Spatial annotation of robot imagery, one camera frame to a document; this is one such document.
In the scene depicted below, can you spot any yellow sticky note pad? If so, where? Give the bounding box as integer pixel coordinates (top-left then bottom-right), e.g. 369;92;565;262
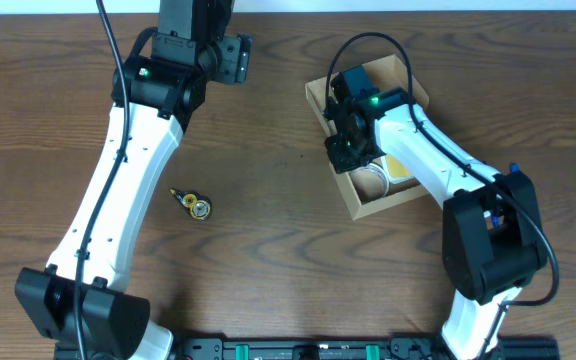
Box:
380;155;414;184

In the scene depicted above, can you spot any white masking tape roll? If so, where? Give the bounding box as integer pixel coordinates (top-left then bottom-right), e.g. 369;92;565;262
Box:
350;164;390;202

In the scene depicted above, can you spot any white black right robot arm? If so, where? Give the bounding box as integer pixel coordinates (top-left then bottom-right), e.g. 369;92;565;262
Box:
323;66;559;359

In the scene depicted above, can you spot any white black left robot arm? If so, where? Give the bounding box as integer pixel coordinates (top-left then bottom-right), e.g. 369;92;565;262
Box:
15;0;252;359

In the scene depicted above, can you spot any yellow black correction tape dispenser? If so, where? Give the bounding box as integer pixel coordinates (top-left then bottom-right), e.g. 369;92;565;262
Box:
169;188;212;221

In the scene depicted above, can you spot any blue whiteboard marker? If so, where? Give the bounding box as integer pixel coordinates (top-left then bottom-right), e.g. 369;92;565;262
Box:
509;163;520;173

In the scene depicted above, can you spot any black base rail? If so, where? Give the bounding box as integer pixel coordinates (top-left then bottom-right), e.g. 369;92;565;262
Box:
52;332;562;360

